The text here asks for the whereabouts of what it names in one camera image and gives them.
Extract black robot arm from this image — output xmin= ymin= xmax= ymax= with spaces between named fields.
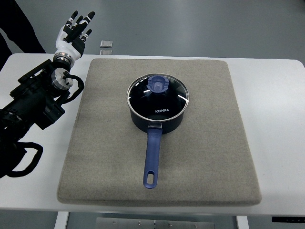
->
xmin=0 ymin=52 xmax=84 ymax=177

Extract white right table leg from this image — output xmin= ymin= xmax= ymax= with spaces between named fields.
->
xmin=236 ymin=216 xmax=249 ymax=229

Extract upper silver floor plate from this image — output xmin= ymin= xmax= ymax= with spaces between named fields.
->
xmin=100 ymin=40 xmax=113 ymax=48

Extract white table leg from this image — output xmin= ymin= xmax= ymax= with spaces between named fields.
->
xmin=236 ymin=216 xmax=249 ymax=229
xmin=54 ymin=211 xmax=69 ymax=229

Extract metal table base plate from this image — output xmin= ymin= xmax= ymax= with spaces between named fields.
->
xmin=95 ymin=217 xmax=215 ymax=229

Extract dark pot with blue handle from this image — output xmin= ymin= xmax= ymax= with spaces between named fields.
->
xmin=130 ymin=111 xmax=185 ymax=189

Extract beige felt mat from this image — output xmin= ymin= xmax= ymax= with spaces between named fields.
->
xmin=57 ymin=59 xmax=262 ymax=207

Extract lower silver floor plate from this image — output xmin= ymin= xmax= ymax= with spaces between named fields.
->
xmin=100 ymin=49 xmax=112 ymax=55

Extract silver floor plate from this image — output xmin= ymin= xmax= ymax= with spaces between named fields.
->
xmin=100 ymin=40 xmax=113 ymax=48
xmin=100 ymin=49 xmax=112 ymax=55

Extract white left table leg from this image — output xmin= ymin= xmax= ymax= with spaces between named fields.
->
xmin=54 ymin=211 xmax=69 ymax=229

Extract glass pot lid blue knob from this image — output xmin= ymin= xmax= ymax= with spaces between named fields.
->
xmin=127 ymin=73 xmax=189 ymax=120

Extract black table control panel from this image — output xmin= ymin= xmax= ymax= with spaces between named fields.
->
xmin=272 ymin=217 xmax=305 ymax=223

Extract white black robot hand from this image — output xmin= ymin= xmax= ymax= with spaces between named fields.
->
xmin=55 ymin=10 xmax=95 ymax=61

